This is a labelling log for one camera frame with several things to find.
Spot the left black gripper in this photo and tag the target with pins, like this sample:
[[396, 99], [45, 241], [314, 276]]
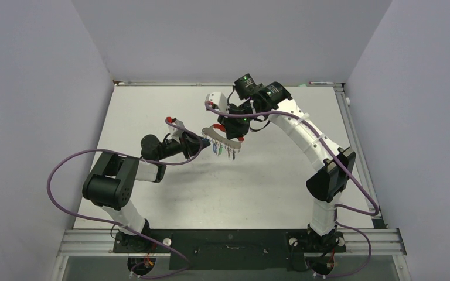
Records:
[[190, 144]]

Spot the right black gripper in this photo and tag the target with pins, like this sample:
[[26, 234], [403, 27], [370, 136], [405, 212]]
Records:
[[233, 130]]

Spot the grey red keyring holder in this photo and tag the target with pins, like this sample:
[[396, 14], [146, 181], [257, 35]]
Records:
[[215, 133]]

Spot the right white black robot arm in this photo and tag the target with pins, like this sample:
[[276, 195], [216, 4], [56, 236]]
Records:
[[333, 164]]

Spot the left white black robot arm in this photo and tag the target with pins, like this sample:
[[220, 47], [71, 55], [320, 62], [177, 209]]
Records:
[[110, 183]]

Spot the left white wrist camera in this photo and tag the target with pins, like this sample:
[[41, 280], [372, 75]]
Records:
[[176, 131]]

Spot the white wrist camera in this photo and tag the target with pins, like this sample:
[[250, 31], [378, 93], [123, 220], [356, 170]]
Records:
[[176, 131], [217, 101]]

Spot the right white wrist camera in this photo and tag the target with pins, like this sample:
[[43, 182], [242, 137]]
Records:
[[217, 101]]

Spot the aluminium back rail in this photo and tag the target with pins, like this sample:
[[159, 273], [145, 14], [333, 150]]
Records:
[[206, 84]]

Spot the aluminium rail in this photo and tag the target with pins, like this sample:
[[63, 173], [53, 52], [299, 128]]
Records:
[[101, 242], [206, 84], [360, 163]]

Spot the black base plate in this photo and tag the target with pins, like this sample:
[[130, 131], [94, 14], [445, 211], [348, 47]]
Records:
[[311, 250]]

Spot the aluminium right side rail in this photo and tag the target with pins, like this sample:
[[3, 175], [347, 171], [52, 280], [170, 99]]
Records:
[[360, 163]]

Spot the aluminium front rail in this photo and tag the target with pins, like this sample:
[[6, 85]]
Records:
[[101, 242]]

